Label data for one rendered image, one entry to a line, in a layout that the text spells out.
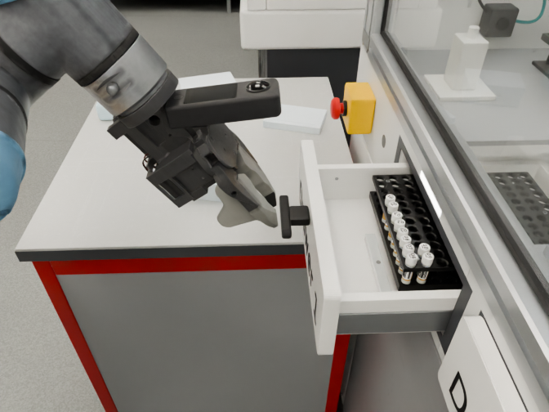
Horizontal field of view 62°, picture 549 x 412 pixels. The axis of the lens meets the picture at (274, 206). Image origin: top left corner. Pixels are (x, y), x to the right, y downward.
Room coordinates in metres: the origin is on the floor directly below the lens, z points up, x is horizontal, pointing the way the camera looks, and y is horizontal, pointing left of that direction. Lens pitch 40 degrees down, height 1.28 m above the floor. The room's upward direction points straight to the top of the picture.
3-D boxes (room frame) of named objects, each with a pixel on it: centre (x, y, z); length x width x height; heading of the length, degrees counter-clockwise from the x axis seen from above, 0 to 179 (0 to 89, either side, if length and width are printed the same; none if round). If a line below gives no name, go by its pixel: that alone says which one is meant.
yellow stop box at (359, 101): (0.77, -0.15, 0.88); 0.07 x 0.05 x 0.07; 2
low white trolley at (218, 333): (0.84, 0.14, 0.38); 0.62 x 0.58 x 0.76; 2
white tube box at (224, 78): (1.01, 0.16, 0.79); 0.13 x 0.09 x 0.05; 108
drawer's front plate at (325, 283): (0.43, -0.05, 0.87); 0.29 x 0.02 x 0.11; 2
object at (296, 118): (0.92, -0.05, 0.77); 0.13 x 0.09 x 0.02; 75
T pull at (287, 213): (0.43, -0.03, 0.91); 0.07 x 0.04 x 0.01; 2
